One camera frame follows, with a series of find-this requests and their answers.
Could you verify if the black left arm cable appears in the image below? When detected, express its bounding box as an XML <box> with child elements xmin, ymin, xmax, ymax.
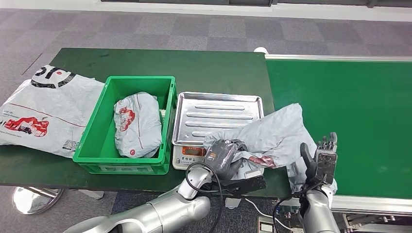
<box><xmin>185</xmin><ymin>162</ymin><xmax>224</xmax><ymax>233</ymax></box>

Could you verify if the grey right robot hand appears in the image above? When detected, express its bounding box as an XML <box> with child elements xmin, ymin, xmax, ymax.
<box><xmin>299</xmin><ymin>132</ymin><xmax>338</xmax><ymax>186</ymax></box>

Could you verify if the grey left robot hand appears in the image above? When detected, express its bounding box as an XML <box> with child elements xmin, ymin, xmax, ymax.
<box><xmin>203</xmin><ymin>139</ymin><xmax>249</xmax><ymax>182</ymax></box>

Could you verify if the white floor cable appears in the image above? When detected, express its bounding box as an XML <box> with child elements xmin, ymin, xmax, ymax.
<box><xmin>244</xmin><ymin>198</ymin><xmax>292</xmax><ymax>231</ymax></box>

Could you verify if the grey floor socket box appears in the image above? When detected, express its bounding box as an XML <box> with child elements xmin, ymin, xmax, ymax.
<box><xmin>257</xmin><ymin>216</ymin><xmax>277</xmax><ymax>233</ymax></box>

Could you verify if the steel scale tray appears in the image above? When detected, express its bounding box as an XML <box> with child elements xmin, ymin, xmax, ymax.
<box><xmin>171</xmin><ymin>92</ymin><xmax>265</xmax><ymax>147</ymax></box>

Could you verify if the white electronic scale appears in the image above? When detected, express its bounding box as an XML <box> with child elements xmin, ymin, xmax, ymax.
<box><xmin>172</xmin><ymin>144</ymin><xmax>210</xmax><ymax>170</ymax></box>

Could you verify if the large flat grey courier bag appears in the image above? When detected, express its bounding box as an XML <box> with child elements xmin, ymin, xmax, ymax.
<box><xmin>0</xmin><ymin>65</ymin><xmax>106</xmax><ymax>158</ymax></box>

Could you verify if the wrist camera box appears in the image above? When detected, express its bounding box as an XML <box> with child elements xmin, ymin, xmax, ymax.
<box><xmin>221</xmin><ymin>175</ymin><xmax>267</xmax><ymax>198</ymax></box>
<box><xmin>314</xmin><ymin>151</ymin><xmax>338</xmax><ymax>185</ymax></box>

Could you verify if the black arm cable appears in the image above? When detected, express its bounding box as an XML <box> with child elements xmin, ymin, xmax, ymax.
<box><xmin>185</xmin><ymin>162</ymin><xmax>224</xmax><ymax>233</ymax></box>
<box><xmin>272</xmin><ymin>182</ymin><xmax>323</xmax><ymax>233</ymax></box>

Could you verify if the round chrome table base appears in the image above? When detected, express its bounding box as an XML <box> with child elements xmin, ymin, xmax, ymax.
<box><xmin>12</xmin><ymin>187</ymin><xmax>64</xmax><ymax>215</ymax></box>

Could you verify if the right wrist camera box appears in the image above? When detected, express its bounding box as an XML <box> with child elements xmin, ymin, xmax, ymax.
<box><xmin>314</xmin><ymin>151</ymin><xmax>338</xmax><ymax>185</ymax></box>

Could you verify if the conveyor control board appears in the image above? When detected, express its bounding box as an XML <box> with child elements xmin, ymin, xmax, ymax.
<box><xmin>277</xmin><ymin>200</ymin><xmax>302</xmax><ymax>226</ymax></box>

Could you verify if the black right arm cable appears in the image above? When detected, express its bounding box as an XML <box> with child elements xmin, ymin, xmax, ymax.
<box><xmin>272</xmin><ymin>182</ymin><xmax>323</xmax><ymax>233</ymax></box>

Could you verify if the green plastic crate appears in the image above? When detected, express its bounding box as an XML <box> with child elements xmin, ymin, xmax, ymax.
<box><xmin>72</xmin><ymin>76</ymin><xmax>178</xmax><ymax>176</ymax></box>

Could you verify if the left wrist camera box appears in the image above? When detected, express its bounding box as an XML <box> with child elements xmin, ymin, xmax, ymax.
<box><xmin>221</xmin><ymin>175</ymin><xmax>267</xmax><ymax>198</ymax></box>

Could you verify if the white table foot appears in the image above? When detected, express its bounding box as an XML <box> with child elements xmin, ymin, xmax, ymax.
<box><xmin>78</xmin><ymin>189</ymin><xmax>105</xmax><ymax>200</ymax></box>
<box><xmin>224</xmin><ymin>197</ymin><xmax>242</xmax><ymax>210</ymax></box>

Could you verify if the green conveyor belt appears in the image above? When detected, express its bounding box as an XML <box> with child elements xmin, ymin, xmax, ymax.
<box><xmin>265</xmin><ymin>54</ymin><xmax>412</xmax><ymax>233</ymax></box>

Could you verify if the grey courier parcel red print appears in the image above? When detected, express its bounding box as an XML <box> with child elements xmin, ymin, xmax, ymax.
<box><xmin>113</xmin><ymin>92</ymin><xmax>163</xmax><ymax>159</ymax></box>
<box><xmin>286</xmin><ymin>157</ymin><xmax>339</xmax><ymax>194</ymax></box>
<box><xmin>203</xmin><ymin>102</ymin><xmax>318</xmax><ymax>182</ymax></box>

